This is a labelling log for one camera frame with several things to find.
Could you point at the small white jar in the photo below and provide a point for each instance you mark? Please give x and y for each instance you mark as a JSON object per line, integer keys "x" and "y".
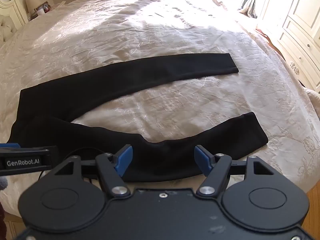
{"x": 40, "y": 10}

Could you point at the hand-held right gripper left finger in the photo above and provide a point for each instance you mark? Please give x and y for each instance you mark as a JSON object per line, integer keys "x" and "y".
{"x": 123, "y": 161}

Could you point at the small colourful box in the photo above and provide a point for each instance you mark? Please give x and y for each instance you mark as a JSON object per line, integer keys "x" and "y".
{"x": 46, "y": 6}

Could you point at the cream embroidered bedspread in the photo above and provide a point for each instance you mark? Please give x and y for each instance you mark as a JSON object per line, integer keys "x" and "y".
{"x": 150, "y": 30}

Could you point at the white carved wardrobe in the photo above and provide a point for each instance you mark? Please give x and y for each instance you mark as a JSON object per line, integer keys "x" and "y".
{"x": 300, "y": 17}

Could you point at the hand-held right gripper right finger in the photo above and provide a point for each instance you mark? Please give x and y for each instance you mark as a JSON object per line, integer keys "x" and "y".
{"x": 203, "y": 161}

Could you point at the cream tufted headboard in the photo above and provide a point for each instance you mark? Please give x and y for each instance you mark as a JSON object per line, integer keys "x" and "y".
{"x": 8, "y": 12}

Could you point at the black pants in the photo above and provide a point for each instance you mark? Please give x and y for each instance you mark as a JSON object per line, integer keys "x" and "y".
{"x": 75, "y": 92}

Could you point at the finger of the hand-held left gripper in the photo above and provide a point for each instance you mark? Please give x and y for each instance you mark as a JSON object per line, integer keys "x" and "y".
{"x": 10, "y": 145}

